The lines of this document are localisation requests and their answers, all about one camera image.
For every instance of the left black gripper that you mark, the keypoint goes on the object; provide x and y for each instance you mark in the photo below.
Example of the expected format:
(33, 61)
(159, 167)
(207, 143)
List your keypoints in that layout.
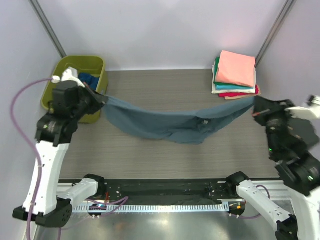
(98, 100)

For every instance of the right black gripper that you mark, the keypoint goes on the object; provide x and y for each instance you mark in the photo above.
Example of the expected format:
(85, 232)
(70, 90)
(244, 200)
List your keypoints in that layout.
(262, 107)

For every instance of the olive green plastic basket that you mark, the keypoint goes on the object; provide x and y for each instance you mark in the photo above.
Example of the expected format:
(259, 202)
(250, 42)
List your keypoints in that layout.
(90, 70)

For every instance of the grey-blue t-shirt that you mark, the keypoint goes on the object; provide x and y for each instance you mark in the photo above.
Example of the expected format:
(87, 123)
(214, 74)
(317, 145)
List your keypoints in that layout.
(182, 127)

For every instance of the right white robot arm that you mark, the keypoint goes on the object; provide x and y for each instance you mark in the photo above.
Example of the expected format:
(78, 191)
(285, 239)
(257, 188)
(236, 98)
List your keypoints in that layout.
(292, 207)

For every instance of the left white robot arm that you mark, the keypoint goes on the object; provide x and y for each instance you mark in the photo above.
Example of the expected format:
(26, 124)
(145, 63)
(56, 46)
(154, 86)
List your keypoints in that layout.
(54, 132)

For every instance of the dark blue t-shirt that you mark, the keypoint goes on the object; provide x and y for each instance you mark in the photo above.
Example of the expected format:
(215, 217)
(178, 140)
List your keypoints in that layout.
(89, 79)

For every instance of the red folded t-shirt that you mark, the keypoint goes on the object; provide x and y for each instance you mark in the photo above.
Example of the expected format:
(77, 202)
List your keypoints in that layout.
(222, 95)

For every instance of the tan folded t-shirt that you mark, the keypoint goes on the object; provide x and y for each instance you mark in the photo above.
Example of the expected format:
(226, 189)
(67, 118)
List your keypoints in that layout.
(242, 95)

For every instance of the teal folded t-shirt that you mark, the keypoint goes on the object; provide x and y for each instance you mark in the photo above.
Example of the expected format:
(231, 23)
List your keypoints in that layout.
(232, 87)

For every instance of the pink folded t-shirt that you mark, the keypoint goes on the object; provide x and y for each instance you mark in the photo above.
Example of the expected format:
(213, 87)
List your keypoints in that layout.
(236, 69)

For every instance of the white folded t-shirt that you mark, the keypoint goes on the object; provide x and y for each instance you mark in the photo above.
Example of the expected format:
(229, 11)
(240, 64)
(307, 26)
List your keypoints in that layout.
(214, 89)

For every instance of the green folded t-shirt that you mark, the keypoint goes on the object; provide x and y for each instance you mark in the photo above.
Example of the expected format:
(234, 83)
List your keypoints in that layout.
(215, 67)

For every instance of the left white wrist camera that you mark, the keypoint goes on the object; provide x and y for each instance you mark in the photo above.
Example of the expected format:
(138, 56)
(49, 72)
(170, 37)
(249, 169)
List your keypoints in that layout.
(70, 74)

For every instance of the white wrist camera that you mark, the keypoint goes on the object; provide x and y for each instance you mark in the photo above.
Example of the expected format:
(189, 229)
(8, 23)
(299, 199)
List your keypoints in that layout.
(70, 74)
(311, 111)

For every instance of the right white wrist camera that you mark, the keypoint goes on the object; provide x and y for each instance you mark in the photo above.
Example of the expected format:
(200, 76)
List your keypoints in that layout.
(311, 111)

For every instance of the aluminium rail extrusion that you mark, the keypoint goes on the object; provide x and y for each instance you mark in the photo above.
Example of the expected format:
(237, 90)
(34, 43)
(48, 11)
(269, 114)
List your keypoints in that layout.
(277, 190)

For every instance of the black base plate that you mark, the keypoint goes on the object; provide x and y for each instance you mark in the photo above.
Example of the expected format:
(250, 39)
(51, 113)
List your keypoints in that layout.
(170, 192)

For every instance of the right aluminium frame post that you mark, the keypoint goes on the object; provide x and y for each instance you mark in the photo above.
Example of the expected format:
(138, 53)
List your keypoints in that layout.
(277, 25)

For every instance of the aluminium frame post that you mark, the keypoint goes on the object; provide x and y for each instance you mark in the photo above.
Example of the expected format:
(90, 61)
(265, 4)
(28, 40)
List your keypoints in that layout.
(277, 25)
(47, 27)

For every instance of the white slotted cable duct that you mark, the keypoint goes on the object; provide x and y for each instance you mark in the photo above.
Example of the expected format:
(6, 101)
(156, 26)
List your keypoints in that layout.
(100, 208)

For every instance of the left aluminium frame post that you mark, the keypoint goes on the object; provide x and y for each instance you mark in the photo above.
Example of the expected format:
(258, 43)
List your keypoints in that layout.
(47, 27)

